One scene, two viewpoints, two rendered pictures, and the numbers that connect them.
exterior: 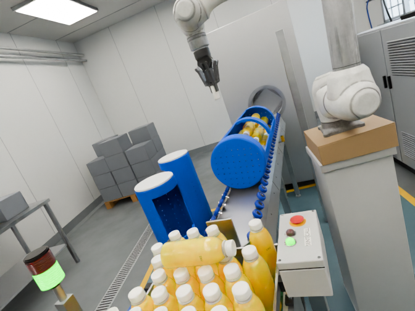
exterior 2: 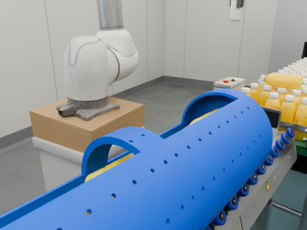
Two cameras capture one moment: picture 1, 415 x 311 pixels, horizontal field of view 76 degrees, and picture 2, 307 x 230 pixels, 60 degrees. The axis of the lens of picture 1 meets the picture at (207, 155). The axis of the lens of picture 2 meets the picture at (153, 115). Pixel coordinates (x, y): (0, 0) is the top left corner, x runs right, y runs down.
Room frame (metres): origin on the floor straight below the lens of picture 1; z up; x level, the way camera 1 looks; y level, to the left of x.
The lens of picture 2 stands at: (2.11, -0.12, 1.45)
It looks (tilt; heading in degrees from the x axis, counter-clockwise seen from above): 21 degrees down; 197
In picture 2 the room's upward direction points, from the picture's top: straight up
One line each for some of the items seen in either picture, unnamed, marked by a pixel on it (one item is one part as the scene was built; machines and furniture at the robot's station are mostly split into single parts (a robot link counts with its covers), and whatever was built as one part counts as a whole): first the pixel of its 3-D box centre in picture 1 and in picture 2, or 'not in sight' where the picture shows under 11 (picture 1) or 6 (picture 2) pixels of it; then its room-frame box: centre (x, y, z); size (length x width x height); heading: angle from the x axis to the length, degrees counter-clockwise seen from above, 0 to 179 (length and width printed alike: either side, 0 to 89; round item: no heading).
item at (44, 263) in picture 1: (41, 261); not in sight; (0.67, 0.52, 1.23); 0.06 x 0.06 x 0.04
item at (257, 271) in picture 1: (260, 282); (251, 101); (0.59, -0.02, 0.99); 0.07 x 0.07 x 0.19
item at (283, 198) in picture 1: (291, 222); not in sight; (1.82, -0.43, 0.31); 0.06 x 0.06 x 0.63; 67
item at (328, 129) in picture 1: (337, 121); (84, 103); (1.26, -0.67, 1.13); 0.22 x 0.18 x 0.06; 162
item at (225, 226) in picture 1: (224, 233); (267, 121); (0.88, 0.04, 0.99); 0.10 x 0.02 x 0.12; 67
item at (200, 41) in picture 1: (198, 43); not in sight; (1.28, -0.14, 1.70); 0.09 x 0.09 x 0.06
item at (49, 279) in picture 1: (49, 274); not in sight; (0.67, 0.52, 1.18); 0.06 x 0.06 x 0.05
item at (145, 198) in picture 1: (177, 235); not in sight; (1.75, 0.41, 0.59); 0.28 x 0.28 x 0.88
